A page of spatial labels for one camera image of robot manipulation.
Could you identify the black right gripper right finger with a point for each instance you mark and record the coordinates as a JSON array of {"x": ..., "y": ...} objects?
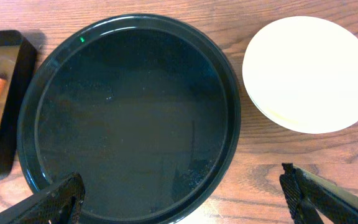
[{"x": 308, "y": 196}]

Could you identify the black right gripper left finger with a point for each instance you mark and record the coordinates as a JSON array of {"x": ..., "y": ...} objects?
[{"x": 59, "y": 203}]

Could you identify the yellow plate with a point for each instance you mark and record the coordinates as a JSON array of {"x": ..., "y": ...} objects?
[{"x": 302, "y": 73}]

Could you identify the black round tray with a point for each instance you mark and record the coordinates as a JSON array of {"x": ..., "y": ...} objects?
[{"x": 144, "y": 107}]

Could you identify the black rectangular water tray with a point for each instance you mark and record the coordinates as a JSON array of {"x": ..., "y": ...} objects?
[{"x": 17, "y": 62}]

